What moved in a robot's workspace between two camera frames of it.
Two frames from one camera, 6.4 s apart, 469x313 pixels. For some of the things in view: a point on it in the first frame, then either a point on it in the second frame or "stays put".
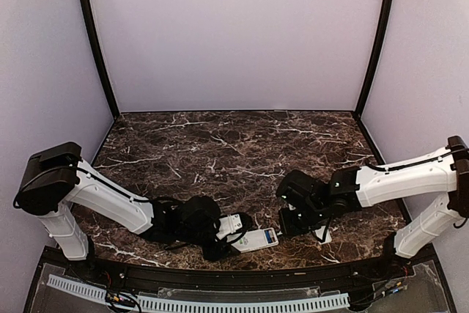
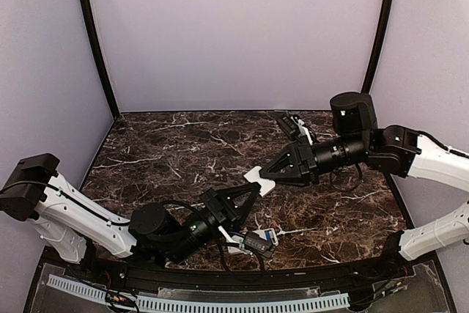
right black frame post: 388,18 stays put
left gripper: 219,253 → 215,201
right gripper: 288,226 → 304,155
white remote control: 254,240 stays put
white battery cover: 320,232 → 267,185
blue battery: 267,236 stays put
